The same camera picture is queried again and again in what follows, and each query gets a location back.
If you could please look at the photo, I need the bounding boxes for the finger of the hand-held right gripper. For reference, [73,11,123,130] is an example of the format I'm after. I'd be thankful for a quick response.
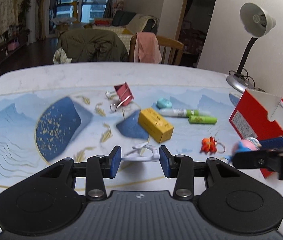
[233,145,283,180]
[258,131,283,150]

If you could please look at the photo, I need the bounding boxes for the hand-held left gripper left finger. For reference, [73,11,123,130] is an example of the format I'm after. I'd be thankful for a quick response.
[40,145,122,201]

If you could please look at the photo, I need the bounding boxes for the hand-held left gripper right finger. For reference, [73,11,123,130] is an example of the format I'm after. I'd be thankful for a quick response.
[158,145,243,201]

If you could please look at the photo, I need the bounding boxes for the pink pig toy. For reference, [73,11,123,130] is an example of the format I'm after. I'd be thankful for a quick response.
[224,137,260,164]

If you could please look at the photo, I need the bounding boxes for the white plastic clip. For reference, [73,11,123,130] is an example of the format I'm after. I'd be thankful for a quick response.
[121,142,160,162]

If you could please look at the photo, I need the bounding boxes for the red cardboard box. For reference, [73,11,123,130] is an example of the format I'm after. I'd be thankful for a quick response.
[229,88,283,179]

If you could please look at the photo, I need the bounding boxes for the small yellow box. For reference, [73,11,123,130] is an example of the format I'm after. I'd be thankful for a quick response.
[138,107,174,144]

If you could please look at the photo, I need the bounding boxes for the red figure keychain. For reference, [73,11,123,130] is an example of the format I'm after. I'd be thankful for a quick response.
[200,136,225,154]

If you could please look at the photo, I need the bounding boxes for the white and green pen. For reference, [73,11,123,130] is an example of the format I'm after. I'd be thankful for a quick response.
[159,108,210,118]

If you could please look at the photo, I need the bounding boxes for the green tube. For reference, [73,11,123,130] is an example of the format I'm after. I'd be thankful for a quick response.
[188,115,217,125]

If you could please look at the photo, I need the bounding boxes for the teal eraser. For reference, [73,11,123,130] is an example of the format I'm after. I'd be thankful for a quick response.
[156,97,172,109]

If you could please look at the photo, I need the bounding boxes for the pink binder clip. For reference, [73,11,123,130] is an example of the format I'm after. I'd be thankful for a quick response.
[105,82,135,112]

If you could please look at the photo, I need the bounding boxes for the blue landscape table mat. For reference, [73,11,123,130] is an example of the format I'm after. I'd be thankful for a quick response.
[0,84,250,193]

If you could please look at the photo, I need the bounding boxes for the wooden dining chair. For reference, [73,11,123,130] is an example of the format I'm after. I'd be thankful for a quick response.
[129,34,184,65]

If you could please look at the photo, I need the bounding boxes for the pink cloth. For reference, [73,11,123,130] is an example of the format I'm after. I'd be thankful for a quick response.
[135,32,162,64]

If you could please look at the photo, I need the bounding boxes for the white padded garment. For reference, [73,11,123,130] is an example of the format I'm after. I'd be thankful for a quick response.
[53,47,72,65]

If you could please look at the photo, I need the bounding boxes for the olive green jacket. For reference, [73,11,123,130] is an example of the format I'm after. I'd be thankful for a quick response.
[57,27,129,64]

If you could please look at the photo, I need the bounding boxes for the silver desk lamp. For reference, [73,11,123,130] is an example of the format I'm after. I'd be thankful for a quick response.
[226,2,277,93]

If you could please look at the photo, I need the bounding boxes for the beige sofa blanket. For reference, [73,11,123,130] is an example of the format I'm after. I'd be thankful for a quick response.
[127,15,155,33]

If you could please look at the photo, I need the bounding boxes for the dark green sofa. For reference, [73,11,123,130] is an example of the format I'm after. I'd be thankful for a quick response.
[112,10,158,34]

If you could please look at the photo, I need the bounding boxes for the pink bag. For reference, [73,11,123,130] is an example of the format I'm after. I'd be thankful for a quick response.
[8,39,20,52]

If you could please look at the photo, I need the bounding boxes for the white standing air conditioner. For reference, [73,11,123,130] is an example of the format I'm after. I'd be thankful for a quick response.
[27,0,38,43]

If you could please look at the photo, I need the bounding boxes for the brown curtain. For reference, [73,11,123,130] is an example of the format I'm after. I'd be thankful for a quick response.
[35,0,48,40]

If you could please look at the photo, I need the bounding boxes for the green potted plant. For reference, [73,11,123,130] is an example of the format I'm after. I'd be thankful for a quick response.
[19,0,32,34]

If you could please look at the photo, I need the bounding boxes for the cream floral hanging cloth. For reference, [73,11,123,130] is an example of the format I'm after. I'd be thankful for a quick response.
[0,0,17,40]

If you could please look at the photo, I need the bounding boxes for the black lamp cable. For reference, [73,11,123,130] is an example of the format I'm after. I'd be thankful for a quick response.
[228,70,265,92]

